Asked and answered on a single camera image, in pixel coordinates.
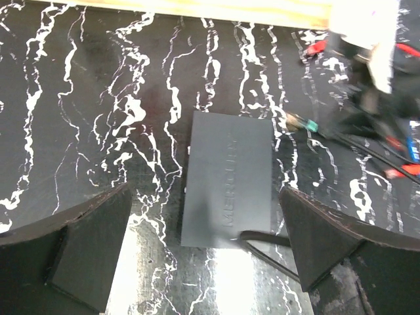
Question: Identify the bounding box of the red ethernet cable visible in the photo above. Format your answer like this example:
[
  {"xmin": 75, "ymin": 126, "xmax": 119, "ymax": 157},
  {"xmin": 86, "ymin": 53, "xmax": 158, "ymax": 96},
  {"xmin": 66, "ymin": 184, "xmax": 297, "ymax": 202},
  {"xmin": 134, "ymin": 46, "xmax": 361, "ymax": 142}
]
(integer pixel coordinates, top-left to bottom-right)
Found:
[{"xmin": 300, "ymin": 39, "xmax": 420, "ymax": 180}]

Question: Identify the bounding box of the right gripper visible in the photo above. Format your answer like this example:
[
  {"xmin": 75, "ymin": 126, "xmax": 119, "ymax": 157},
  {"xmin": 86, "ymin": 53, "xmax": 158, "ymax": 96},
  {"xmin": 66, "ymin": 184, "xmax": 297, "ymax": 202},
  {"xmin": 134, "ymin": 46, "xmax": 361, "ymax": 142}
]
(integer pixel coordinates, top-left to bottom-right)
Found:
[{"xmin": 334, "ymin": 43, "xmax": 419, "ymax": 141}]

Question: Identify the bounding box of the black ethernet cable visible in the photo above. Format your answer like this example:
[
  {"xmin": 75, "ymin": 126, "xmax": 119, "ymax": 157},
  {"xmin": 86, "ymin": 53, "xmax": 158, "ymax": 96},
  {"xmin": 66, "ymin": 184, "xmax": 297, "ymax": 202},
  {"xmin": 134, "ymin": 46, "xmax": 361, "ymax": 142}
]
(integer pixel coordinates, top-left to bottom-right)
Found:
[{"xmin": 239, "ymin": 111, "xmax": 420, "ymax": 280}]

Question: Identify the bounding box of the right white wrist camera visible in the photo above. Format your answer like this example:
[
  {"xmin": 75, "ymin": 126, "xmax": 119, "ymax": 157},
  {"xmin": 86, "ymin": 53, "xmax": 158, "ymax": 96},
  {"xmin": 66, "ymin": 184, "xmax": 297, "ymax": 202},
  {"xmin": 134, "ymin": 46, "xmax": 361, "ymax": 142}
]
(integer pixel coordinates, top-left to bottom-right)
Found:
[{"xmin": 326, "ymin": 0, "xmax": 400, "ymax": 94}]

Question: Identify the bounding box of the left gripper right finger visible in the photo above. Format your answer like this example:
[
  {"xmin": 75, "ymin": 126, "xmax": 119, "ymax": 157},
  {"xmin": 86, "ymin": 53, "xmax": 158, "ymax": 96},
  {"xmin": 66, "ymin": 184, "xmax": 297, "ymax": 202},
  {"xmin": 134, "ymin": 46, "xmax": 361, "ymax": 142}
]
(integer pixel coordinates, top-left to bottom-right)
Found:
[{"xmin": 280, "ymin": 187, "xmax": 419, "ymax": 314}]

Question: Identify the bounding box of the black network switch box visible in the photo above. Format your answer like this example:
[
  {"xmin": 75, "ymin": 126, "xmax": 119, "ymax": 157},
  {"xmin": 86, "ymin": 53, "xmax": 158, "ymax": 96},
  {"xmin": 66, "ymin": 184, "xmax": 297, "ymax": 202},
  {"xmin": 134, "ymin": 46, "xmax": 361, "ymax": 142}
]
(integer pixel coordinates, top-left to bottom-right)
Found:
[{"xmin": 180, "ymin": 112, "xmax": 273, "ymax": 249}]

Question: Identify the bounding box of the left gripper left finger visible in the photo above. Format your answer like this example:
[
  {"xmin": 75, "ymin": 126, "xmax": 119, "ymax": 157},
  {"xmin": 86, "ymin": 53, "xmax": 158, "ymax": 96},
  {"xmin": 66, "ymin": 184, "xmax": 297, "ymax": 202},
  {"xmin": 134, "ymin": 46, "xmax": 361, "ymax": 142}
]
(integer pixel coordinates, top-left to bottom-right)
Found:
[{"xmin": 1, "ymin": 184, "xmax": 132, "ymax": 314}]

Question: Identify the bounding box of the wooden rack frame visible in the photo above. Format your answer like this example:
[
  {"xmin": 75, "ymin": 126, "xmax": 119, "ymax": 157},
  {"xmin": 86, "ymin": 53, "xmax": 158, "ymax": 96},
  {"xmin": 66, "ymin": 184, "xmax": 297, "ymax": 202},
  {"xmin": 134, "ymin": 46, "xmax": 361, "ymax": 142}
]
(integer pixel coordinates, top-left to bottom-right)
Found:
[{"xmin": 32, "ymin": 0, "xmax": 334, "ymax": 31}]

